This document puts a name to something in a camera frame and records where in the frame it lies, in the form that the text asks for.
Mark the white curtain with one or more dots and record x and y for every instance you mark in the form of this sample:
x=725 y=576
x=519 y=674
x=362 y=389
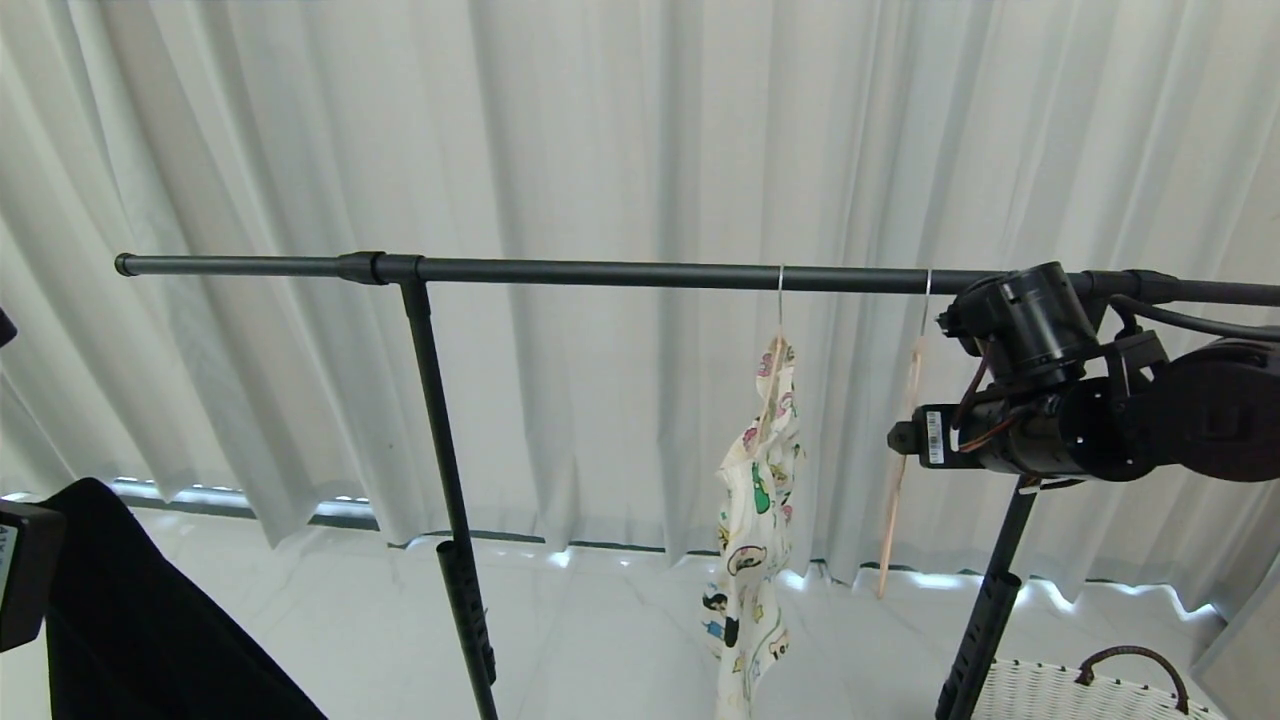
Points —
x=600 y=130

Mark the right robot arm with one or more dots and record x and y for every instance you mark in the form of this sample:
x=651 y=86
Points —
x=1220 y=410

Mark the white laundry basket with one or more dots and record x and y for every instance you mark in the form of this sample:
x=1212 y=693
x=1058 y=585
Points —
x=1030 y=695

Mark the black garment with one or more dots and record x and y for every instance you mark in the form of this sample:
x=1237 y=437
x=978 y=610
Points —
x=150 y=620

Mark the pink clothes hanger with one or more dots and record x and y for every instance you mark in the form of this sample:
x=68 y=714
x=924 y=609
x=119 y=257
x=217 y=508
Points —
x=780 y=300
x=892 y=520

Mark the cream printed garment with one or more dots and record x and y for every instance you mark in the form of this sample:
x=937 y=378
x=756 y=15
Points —
x=755 y=560

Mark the black clothes rack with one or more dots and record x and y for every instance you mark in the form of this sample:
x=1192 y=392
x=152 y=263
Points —
x=600 y=272

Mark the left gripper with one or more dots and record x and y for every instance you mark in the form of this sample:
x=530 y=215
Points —
x=30 y=570

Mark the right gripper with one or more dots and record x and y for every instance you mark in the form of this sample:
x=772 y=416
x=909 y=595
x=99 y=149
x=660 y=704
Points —
x=1060 y=440

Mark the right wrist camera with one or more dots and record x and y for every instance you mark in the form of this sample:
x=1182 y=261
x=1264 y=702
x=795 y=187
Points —
x=1140 y=365

